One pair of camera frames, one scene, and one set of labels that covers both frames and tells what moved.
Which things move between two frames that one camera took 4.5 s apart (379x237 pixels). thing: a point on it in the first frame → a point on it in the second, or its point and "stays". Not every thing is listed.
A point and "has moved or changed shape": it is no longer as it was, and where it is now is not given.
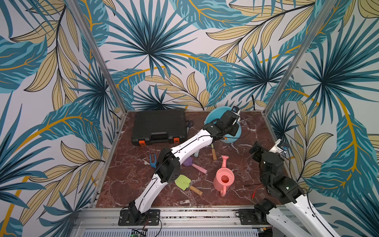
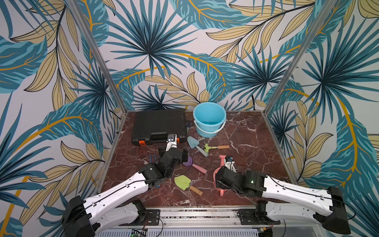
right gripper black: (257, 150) → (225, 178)
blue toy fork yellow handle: (153, 165) stays
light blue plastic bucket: (217, 113) → (209, 117)
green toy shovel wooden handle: (184, 183) stays
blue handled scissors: (189, 123) stays
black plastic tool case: (158, 126) stays
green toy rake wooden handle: (213, 152) has moved or changed shape
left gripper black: (235, 126) → (185, 158)
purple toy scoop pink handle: (188, 161) stays
